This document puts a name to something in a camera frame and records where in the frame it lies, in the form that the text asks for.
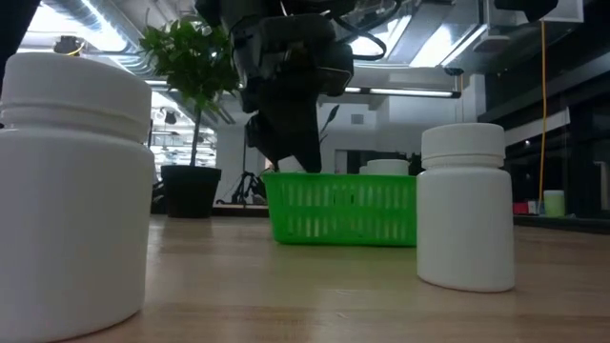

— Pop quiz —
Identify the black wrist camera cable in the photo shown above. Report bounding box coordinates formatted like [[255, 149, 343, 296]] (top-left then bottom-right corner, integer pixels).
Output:
[[333, 11, 388, 62]]

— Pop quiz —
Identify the black plant pot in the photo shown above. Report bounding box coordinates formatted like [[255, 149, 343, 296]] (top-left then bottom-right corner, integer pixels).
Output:
[[160, 164, 223, 219]]

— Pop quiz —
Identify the black tripod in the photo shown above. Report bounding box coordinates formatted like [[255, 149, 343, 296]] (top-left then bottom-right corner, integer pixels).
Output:
[[216, 169, 268, 207]]

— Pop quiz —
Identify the snake plant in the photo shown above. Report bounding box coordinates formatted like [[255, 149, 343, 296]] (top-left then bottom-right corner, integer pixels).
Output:
[[318, 104, 341, 144]]

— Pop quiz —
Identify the leafy green indoor tree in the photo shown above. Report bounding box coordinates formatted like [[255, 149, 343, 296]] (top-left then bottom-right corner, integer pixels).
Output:
[[138, 18, 242, 168]]

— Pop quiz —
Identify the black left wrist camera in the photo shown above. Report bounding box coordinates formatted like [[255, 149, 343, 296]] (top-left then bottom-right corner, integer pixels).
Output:
[[323, 43, 355, 96]]

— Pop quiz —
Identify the pale green cup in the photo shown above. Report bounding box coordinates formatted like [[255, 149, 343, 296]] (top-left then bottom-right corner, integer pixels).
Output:
[[542, 189, 566, 218]]

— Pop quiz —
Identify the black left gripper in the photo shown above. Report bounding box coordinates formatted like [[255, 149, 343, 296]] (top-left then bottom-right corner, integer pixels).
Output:
[[231, 12, 337, 174]]

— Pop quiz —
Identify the yellow hanging cable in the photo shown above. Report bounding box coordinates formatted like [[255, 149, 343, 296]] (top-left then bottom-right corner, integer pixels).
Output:
[[538, 18, 549, 201]]

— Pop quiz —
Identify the long ceiling light bar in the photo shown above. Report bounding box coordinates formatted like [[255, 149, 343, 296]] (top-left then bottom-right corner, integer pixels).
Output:
[[342, 86, 462, 99]]

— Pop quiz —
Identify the green plastic slotted basket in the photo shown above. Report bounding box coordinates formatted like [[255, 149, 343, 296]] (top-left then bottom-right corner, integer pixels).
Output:
[[261, 171, 418, 248]]

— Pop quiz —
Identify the black ceiling camera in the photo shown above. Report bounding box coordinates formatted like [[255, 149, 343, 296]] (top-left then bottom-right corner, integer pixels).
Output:
[[51, 35, 87, 57]]

